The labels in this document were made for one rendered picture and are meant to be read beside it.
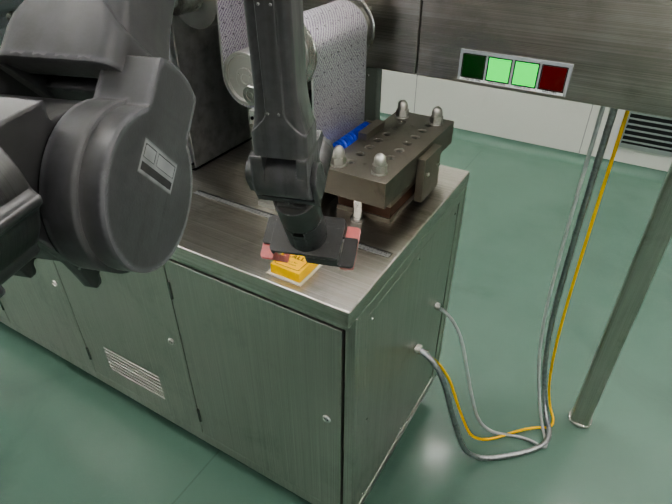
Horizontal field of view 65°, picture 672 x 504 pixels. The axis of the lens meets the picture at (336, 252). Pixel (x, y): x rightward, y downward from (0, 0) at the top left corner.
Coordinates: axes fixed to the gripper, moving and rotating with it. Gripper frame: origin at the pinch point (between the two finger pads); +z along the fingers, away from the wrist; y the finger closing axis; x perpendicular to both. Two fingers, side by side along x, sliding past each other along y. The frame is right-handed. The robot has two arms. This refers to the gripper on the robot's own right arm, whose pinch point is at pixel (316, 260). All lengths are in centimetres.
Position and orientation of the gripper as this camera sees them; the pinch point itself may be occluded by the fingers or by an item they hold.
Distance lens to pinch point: 84.7
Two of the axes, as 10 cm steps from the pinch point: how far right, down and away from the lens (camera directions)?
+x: -1.9, 8.9, -4.1
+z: 1.1, 4.3, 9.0
